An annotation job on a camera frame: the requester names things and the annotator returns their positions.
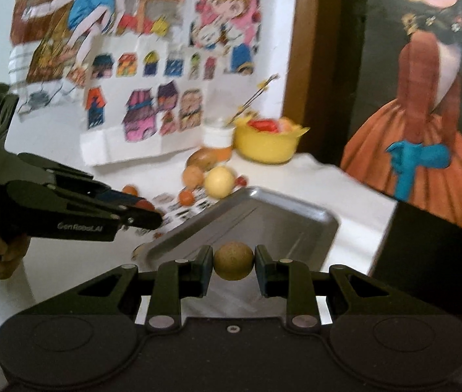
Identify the small brown round fruit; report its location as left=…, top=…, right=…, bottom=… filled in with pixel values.
left=213, top=242, right=254, bottom=281

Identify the small orange fruit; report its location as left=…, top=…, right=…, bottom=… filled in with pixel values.
left=122, top=185, right=139, bottom=196

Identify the small orange tangerine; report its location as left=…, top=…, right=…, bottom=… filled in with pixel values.
left=178, top=189, right=196, bottom=206

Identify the tan striped round fruit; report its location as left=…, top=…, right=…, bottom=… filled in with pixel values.
left=182, top=165, right=204, bottom=189

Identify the yellow round fruit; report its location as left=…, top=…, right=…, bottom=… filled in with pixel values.
left=203, top=166, right=235, bottom=199

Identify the red cherry tomato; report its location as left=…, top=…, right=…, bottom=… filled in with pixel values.
left=235, top=175, right=248, bottom=188

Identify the brown mango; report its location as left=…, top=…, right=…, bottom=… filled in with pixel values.
left=186, top=148, right=220, bottom=172

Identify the metal tray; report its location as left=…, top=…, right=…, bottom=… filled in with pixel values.
left=133, top=188, right=339, bottom=318

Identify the houses drawing paper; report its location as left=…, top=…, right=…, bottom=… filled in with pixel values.
left=80, top=34, right=225, bottom=166

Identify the yellow plastic bowl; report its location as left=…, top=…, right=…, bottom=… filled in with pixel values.
left=233, top=117, right=309, bottom=165

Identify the white orange glass jar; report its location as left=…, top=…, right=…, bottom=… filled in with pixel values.
left=202, top=118, right=234, bottom=162

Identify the red plastic mold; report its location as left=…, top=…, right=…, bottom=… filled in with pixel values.
left=247, top=119, right=281, bottom=134

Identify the yellow flower twig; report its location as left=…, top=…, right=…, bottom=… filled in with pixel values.
left=226, top=73, right=280, bottom=126

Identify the girl in orange dress painting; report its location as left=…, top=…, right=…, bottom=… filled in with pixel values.
left=341, top=0, right=462, bottom=227

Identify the girl with bear poster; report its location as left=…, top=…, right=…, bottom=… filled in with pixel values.
left=189, top=0, right=262, bottom=75

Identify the brown wooden door frame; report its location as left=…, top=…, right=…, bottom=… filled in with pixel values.
left=282, top=0, right=330, bottom=148

